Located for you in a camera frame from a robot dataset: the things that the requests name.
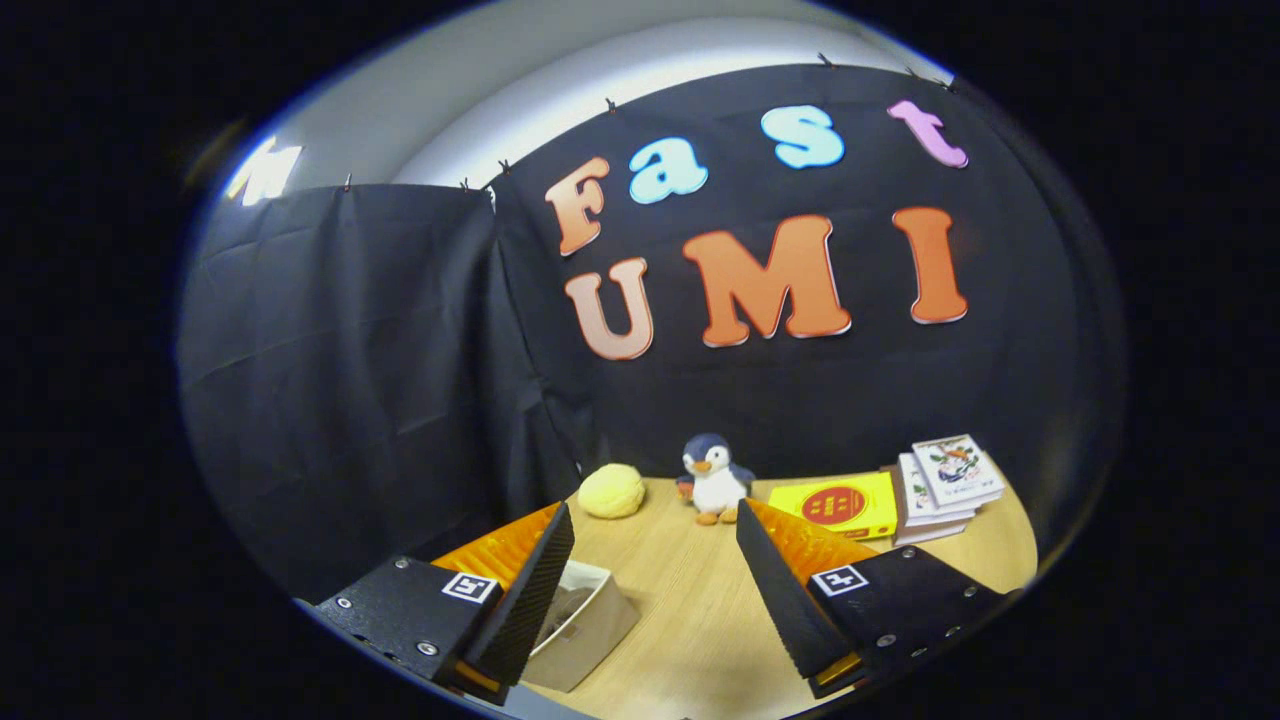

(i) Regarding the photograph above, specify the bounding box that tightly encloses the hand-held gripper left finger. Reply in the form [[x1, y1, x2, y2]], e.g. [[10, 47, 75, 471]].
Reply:
[[310, 502, 576, 706]]

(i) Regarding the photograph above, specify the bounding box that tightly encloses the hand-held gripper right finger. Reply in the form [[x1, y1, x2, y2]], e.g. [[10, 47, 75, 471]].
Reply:
[[736, 498, 1021, 699]]

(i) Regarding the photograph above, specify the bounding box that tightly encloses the ceiling light panel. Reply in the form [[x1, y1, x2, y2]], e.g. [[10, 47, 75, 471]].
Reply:
[[225, 138, 303, 206]]

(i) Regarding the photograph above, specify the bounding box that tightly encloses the yellow bun-shaped plush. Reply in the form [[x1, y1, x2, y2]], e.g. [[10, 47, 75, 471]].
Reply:
[[578, 463, 647, 520]]

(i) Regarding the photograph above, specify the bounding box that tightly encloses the brown slipper shoe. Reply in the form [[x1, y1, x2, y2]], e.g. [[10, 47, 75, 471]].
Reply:
[[540, 588, 599, 643]]

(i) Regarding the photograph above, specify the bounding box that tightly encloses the penguin plush toy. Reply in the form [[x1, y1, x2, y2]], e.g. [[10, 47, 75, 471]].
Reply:
[[676, 433, 756, 526]]

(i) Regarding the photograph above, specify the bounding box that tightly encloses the white plain book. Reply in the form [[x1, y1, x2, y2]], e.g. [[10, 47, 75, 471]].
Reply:
[[885, 452, 979, 547]]

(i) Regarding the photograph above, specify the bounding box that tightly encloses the yellow book with red circle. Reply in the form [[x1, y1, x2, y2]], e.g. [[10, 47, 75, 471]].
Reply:
[[767, 471, 899, 541]]

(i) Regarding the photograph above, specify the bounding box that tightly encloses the cream fabric storage box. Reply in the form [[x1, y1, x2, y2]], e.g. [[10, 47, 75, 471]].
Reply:
[[520, 560, 641, 693]]

